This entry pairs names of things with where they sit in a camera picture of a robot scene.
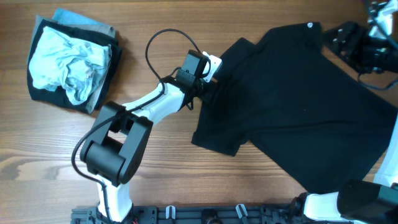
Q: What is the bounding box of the black t-shirt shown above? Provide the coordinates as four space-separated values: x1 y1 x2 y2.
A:
192 22 397 194

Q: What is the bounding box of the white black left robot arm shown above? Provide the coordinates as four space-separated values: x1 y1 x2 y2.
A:
72 77 212 223

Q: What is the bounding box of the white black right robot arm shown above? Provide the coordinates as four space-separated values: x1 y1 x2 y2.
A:
291 22 397 223

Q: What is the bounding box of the blue folded garment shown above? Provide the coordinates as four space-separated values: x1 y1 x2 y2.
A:
52 8 101 25

